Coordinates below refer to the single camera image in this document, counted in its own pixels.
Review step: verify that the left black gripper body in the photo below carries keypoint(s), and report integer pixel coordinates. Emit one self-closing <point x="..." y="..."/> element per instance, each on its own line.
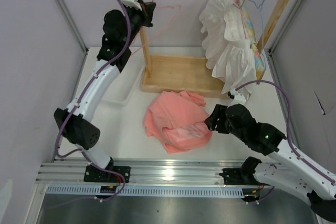
<point x="143" y="16"/>

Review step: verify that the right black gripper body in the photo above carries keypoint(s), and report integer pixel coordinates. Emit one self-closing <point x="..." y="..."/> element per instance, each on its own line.
<point x="221" y="127"/>

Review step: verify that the pink wire hanger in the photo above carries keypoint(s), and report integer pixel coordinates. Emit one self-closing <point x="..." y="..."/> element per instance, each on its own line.
<point x="168" y="26"/>

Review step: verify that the pink skirt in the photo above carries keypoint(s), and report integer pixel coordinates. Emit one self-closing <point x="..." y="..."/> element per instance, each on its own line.
<point x="177" y="120"/>

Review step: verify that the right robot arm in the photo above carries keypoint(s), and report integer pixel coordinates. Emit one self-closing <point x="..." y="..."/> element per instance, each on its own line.
<point x="306" y="180"/>

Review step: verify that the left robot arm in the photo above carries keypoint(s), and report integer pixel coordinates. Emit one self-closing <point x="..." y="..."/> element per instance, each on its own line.
<point x="74" y="122"/>

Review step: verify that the pink hanger with dress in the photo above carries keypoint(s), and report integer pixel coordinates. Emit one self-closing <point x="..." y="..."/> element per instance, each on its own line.
<point x="240" y="5"/>

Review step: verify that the wooden clothes rack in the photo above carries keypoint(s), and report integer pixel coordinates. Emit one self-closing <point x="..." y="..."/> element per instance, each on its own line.
<point x="177" y="72"/>

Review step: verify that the white ruffled dress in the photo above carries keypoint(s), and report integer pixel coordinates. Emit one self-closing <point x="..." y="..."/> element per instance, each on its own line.
<point x="228" y="53"/>

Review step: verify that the white plastic basket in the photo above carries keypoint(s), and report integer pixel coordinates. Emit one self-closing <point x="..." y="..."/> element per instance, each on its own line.
<point x="120" y="90"/>

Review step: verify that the colourful pastel garment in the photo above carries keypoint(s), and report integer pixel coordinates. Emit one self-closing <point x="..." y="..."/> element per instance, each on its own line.
<point x="259" y="64"/>

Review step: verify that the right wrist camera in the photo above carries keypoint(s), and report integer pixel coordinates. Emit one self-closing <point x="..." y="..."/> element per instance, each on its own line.
<point x="236" y="97"/>

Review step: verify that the white slotted cable duct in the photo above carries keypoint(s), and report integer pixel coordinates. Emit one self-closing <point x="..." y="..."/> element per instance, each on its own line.
<point x="154" y="191"/>

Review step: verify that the aluminium mounting rail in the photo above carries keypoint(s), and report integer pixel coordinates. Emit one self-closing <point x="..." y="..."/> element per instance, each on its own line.
<point x="161" y="173"/>

